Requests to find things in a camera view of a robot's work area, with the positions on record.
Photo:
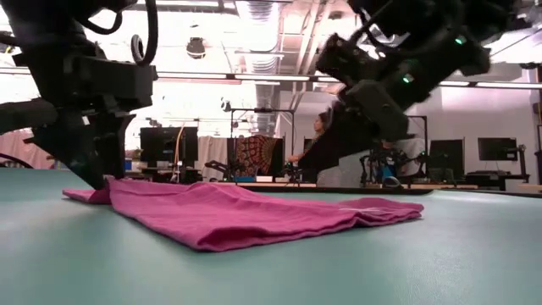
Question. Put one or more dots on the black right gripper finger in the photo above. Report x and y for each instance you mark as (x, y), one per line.
(353, 131)

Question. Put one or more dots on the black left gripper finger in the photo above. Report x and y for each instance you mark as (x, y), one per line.
(89, 156)

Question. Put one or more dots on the magenta towel with white label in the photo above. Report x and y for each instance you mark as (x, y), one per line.
(237, 216)

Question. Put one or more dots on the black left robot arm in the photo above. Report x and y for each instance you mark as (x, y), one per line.
(42, 25)

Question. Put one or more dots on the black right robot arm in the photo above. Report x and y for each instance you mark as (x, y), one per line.
(423, 17)

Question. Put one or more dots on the black background robot arm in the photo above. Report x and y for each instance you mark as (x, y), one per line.
(372, 163)
(216, 167)

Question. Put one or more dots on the blue container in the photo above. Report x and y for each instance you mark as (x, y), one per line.
(128, 164)

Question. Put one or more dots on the person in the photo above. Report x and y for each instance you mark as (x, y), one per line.
(315, 163)
(408, 154)

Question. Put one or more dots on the blue object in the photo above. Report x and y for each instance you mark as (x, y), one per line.
(384, 173)

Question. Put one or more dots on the pink curtain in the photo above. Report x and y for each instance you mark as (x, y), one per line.
(17, 150)

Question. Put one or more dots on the black computer monitor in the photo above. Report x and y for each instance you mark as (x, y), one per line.
(161, 146)
(497, 149)
(446, 159)

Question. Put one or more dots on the long ceiling light strip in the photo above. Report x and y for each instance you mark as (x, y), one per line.
(271, 77)

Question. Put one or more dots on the patterned orange tapestry cloth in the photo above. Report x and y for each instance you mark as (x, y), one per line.
(256, 154)

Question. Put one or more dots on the white hanging cloth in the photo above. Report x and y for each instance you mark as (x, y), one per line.
(211, 154)

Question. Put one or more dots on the black desk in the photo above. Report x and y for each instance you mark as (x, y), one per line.
(495, 177)

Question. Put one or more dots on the small black spotlight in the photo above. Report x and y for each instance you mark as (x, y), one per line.
(225, 105)

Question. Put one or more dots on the black ceiling dome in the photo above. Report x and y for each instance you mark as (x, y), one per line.
(196, 48)

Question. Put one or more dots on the green table mat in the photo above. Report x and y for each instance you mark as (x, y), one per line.
(423, 262)

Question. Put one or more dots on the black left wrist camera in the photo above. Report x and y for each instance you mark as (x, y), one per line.
(118, 82)

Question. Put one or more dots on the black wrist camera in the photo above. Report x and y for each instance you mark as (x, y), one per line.
(343, 59)
(118, 82)

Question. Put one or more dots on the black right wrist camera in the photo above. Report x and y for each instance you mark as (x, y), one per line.
(343, 59)

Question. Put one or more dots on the black metal gantry frame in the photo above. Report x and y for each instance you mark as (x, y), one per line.
(262, 110)

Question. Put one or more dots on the silver ventilation duct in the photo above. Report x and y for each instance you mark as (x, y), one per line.
(262, 63)

